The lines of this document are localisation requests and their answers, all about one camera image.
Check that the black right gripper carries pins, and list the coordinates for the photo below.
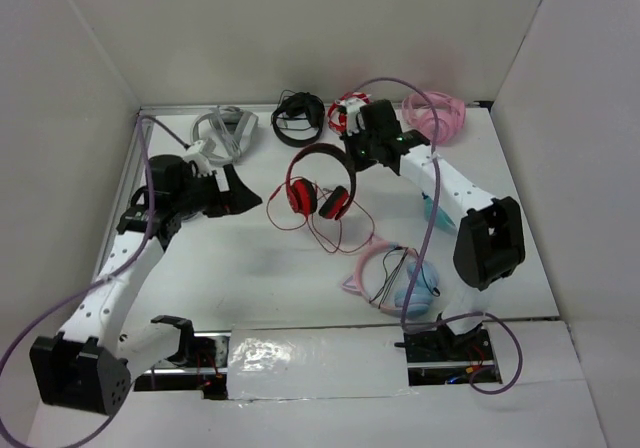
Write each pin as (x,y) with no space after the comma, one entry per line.
(348,145)

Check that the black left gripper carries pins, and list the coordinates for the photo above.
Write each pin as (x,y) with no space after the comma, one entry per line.
(237,199)

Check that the red black headphones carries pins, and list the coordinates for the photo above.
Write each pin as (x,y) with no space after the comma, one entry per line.
(309,200)

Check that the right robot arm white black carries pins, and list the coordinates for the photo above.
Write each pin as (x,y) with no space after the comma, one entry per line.
(489,232)

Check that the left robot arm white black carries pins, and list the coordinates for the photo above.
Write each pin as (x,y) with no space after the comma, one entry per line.
(92,360)

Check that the red white folded headphones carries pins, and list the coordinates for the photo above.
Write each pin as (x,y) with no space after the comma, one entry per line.
(336,119)

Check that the grey white headphones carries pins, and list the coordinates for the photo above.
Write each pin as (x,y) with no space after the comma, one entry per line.
(224,134)

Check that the teal cat-ear headphones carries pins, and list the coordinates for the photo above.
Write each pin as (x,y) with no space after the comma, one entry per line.
(437,217)

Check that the pink blue cat-ear headphones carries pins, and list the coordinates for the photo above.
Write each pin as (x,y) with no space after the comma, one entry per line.
(406,285)

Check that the white glossy cover sheet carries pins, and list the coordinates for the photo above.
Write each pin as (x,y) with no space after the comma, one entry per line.
(325,363)

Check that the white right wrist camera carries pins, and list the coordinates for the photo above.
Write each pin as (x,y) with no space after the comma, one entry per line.
(350,107)

